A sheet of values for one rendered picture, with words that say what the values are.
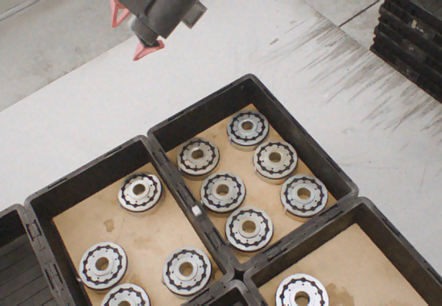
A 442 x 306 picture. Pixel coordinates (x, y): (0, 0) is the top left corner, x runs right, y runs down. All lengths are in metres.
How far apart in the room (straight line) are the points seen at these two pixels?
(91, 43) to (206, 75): 1.35
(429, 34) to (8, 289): 1.55
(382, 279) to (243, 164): 0.39
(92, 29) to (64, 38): 0.16
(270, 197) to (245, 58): 0.56
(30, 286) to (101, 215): 0.21
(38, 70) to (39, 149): 1.29
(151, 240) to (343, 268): 0.42
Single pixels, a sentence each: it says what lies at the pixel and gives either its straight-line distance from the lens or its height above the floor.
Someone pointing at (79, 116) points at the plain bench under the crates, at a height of 0.70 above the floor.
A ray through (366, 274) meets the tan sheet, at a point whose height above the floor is 0.83.
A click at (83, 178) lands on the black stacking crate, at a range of 1.10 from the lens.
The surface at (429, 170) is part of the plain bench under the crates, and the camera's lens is 1.31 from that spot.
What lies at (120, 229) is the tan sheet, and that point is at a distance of 1.10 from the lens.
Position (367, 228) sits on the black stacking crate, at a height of 0.85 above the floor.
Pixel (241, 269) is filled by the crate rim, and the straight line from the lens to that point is 0.91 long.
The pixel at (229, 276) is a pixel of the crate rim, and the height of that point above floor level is 0.93.
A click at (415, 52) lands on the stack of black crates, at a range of 1.97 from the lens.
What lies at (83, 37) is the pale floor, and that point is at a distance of 2.77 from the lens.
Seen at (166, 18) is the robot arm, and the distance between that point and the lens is 0.56.
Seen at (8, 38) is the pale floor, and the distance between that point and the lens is 2.97.
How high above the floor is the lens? 1.80
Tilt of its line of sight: 58 degrees down
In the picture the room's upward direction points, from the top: 11 degrees counter-clockwise
